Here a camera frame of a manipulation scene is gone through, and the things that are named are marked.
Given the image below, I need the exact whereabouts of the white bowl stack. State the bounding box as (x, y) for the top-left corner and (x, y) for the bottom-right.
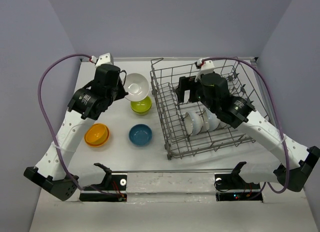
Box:
(184, 111), (203, 136)

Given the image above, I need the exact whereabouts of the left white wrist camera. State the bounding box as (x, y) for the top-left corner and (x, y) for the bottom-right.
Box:
(89, 53), (114, 68)

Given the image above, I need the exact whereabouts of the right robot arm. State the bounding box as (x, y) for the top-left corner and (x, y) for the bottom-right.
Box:
(175, 72), (320, 192)

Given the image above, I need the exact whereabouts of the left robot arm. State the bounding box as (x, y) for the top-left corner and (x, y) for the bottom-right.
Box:
(23, 63), (127, 201)

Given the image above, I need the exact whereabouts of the white bowl red rim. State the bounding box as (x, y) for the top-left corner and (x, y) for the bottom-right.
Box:
(123, 73), (150, 102)

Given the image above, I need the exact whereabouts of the orange bowl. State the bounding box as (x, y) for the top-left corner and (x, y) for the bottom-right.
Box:
(84, 123), (110, 148)

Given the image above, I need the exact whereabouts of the grey wire dish rack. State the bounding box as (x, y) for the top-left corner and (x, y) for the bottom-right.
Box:
(150, 58), (275, 160)

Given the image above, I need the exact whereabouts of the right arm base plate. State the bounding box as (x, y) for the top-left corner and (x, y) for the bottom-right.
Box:
(213, 173), (263, 202)

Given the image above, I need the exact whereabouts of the blue bowl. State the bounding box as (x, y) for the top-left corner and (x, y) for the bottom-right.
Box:
(128, 124), (153, 147)

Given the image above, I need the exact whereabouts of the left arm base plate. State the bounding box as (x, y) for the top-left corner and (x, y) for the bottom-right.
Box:
(79, 173), (128, 203)

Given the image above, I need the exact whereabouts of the green bowl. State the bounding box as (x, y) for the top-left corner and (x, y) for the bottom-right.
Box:
(130, 96), (153, 116)

